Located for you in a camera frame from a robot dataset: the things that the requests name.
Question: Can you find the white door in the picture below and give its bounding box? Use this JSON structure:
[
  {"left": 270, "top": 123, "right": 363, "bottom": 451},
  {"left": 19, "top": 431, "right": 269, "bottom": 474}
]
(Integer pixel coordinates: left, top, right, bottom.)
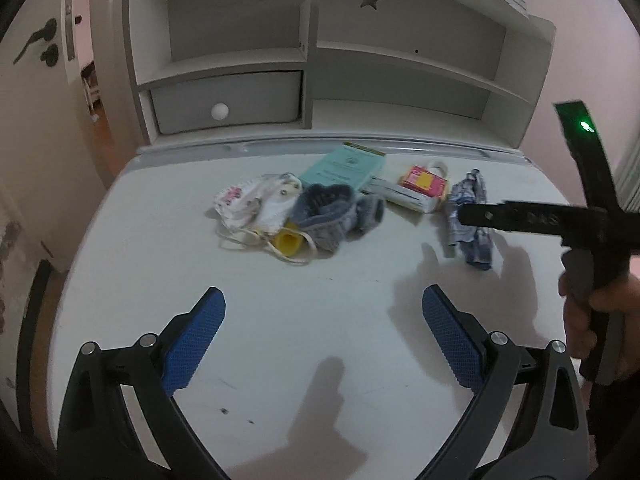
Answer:
[{"left": 0, "top": 0, "right": 116, "bottom": 271}]

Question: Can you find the grey drawer with white knob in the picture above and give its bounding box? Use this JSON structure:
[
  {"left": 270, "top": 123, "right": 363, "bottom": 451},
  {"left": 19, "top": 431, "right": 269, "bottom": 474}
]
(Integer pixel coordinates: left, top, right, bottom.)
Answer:
[{"left": 150, "top": 70, "right": 305, "bottom": 136}]

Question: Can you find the grey knitted sock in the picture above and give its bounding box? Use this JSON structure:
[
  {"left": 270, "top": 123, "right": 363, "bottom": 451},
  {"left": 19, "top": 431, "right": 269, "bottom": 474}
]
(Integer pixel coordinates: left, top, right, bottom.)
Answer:
[{"left": 290, "top": 182, "right": 386, "bottom": 252}]

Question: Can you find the person's right hand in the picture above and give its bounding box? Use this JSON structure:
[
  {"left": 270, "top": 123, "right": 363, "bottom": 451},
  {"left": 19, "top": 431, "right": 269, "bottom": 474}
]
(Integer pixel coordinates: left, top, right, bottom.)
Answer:
[{"left": 559, "top": 260, "right": 640, "bottom": 383}]

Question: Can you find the small yellow plastic cup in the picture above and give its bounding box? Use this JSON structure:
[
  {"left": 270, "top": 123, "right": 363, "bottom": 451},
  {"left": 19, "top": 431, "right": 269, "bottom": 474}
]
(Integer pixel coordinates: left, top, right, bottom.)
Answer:
[{"left": 270, "top": 230, "right": 306, "bottom": 259}]

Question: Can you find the white tape roll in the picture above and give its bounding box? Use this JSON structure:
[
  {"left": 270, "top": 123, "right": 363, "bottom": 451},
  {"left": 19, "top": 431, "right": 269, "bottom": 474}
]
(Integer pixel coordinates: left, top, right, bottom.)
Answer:
[{"left": 420, "top": 159, "right": 451, "bottom": 181}]

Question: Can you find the white printed face mask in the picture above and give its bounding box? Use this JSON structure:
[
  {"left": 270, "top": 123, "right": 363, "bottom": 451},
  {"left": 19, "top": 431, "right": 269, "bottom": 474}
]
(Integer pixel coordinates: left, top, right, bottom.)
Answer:
[{"left": 207, "top": 172, "right": 321, "bottom": 266}]

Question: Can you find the black door handle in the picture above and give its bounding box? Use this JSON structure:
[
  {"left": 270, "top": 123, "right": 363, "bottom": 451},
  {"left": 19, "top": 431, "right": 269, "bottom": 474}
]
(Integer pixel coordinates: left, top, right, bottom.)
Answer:
[{"left": 12, "top": 18, "right": 58, "bottom": 65}]

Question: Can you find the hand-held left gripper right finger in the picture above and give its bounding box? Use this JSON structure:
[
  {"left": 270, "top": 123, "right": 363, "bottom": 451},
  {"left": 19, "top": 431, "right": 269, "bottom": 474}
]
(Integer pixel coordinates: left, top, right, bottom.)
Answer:
[{"left": 417, "top": 284, "right": 591, "bottom": 480}]

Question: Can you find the white printed carton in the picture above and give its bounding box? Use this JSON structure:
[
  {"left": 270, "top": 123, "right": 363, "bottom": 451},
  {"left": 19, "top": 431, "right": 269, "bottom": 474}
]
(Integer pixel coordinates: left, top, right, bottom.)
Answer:
[{"left": 360, "top": 177, "right": 446, "bottom": 213}]

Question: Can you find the blue white plastic wrapper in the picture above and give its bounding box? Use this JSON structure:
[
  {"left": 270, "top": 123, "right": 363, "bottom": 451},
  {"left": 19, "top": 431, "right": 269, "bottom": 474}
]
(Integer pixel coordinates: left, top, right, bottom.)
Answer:
[{"left": 442, "top": 170, "right": 496, "bottom": 272}]

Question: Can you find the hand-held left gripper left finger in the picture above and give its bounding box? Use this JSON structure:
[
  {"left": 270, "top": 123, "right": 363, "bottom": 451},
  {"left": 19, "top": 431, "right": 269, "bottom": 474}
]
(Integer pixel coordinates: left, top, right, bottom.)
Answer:
[{"left": 56, "top": 286, "right": 231, "bottom": 480}]

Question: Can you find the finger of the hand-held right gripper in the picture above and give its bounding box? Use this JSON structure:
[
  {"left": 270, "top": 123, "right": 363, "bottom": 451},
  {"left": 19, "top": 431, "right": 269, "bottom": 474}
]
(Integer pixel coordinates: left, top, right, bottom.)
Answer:
[{"left": 457, "top": 200, "right": 568, "bottom": 237}]

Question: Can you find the teal booklet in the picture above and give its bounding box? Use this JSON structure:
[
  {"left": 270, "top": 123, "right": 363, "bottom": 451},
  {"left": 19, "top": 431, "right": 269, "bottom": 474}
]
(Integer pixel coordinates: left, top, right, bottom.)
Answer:
[{"left": 299, "top": 142, "right": 387, "bottom": 193}]

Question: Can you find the pink yellow tissue pack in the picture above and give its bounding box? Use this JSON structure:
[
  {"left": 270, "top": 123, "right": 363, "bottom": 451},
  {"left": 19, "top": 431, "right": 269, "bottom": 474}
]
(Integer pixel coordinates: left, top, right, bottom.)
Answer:
[{"left": 398, "top": 164, "right": 451, "bottom": 201}]

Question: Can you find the white grey desk hutch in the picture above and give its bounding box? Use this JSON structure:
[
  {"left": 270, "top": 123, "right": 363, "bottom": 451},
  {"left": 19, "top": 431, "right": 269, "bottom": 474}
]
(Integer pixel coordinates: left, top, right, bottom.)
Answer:
[{"left": 122, "top": 0, "right": 557, "bottom": 153}]

